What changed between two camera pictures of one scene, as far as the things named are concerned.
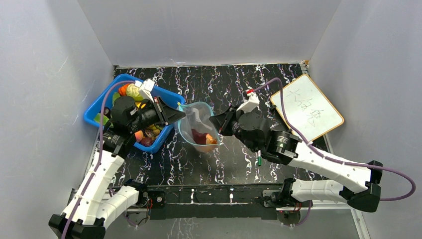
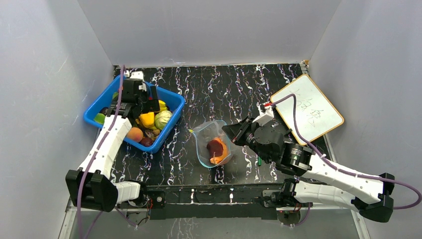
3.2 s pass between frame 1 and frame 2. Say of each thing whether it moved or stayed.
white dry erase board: stayed
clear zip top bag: moved
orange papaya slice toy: moved
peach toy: stayed
